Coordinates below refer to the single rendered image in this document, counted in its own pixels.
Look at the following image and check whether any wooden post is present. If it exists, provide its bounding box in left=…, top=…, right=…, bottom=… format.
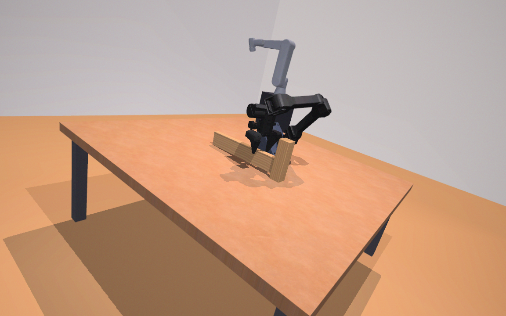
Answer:
left=269, top=138, right=295, bottom=183

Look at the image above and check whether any brown wooden board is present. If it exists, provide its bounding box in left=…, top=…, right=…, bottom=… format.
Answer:
left=213, top=131, right=275, bottom=173

